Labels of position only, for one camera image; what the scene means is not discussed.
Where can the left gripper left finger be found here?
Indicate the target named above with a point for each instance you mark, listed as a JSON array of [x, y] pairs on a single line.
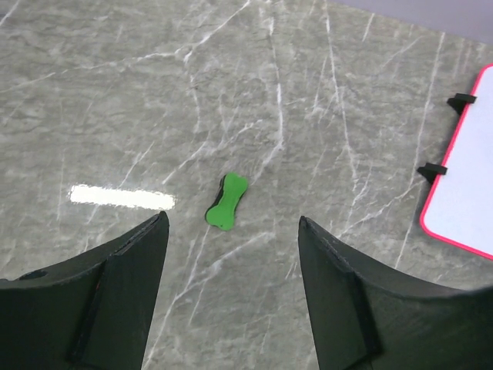
[[92, 311]]

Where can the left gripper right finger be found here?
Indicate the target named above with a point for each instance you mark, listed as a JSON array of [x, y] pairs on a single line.
[[366, 315]]

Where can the pink framed whiteboard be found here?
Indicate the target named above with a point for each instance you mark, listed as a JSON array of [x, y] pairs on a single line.
[[458, 209]]

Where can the green whiteboard eraser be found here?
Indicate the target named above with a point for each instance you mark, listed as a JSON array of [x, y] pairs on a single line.
[[221, 213]]

